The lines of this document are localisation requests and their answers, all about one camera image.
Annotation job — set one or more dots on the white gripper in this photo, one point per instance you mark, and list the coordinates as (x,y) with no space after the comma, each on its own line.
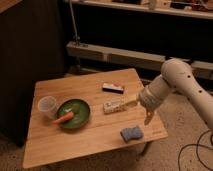
(151,97)

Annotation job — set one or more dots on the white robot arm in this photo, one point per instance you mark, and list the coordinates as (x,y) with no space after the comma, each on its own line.
(176,75)

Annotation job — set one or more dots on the blue sponge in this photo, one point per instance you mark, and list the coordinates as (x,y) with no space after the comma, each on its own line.
(133,133)

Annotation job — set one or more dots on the green round plate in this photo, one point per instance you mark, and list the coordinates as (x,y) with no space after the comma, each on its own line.
(80,110)

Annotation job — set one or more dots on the wooden folding table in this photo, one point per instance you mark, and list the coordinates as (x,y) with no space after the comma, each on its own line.
(48,143)

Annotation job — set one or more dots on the orange carrot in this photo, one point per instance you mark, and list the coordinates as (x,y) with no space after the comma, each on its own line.
(66,117)

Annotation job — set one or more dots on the clear plastic cup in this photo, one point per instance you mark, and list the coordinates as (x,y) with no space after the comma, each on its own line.
(48,106)

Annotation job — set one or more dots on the vertical metal pole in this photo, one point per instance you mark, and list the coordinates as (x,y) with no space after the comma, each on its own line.
(76,35)

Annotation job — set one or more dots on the upper wooden shelf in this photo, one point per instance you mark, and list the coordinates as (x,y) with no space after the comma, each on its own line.
(151,6)

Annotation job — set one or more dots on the metal shelf rail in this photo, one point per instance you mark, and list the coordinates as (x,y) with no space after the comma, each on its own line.
(201,69)

